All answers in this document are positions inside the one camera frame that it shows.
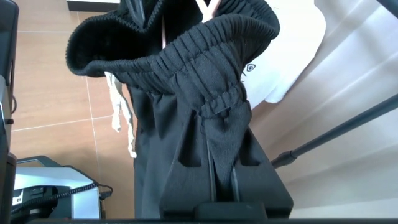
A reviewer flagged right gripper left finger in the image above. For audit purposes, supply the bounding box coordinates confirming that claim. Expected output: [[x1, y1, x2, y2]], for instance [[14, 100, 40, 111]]
[[159, 114, 216, 219]]

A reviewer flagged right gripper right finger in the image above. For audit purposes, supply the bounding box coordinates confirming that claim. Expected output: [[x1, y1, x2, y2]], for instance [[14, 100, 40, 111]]
[[231, 126, 294, 219]]

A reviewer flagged black garment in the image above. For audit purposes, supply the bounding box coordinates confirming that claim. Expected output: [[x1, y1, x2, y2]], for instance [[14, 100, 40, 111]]
[[65, 0, 280, 220]]

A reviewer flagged white printed t-shirt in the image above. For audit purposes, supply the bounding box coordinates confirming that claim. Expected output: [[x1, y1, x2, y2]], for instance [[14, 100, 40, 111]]
[[241, 0, 327, 110]]

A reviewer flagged pink clothes hanger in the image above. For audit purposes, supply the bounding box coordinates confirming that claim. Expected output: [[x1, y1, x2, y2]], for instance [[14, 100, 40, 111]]
[[160, 0, 222, 50]]

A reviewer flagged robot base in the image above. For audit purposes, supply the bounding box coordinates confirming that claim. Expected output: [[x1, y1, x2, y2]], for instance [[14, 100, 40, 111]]
[[0, 0, 105, 220]]

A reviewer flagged black clothes rack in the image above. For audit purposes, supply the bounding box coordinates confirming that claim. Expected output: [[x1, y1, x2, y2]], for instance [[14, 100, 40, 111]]
[[270, 0, 398, 169]]

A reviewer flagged black coiled cable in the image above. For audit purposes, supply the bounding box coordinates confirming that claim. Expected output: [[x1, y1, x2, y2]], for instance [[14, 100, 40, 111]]
[[11, 182, 114, 216]]

